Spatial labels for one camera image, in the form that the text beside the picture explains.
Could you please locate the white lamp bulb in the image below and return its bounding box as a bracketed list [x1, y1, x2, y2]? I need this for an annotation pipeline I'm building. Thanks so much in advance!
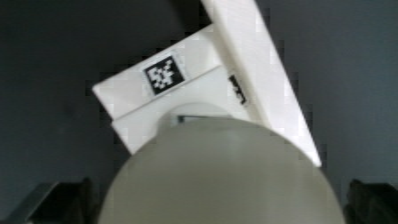
[98, 118, 345, 224]

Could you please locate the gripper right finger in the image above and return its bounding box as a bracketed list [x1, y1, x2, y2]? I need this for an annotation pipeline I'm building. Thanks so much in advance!
[343, 179, 398, 224]

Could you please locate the white lamp base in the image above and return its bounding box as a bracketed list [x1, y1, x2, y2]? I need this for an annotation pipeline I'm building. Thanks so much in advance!
[92, 26, 261, 152]

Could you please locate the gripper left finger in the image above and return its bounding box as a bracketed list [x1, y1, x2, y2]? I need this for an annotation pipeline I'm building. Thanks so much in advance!
[0, 178, 96, 224]

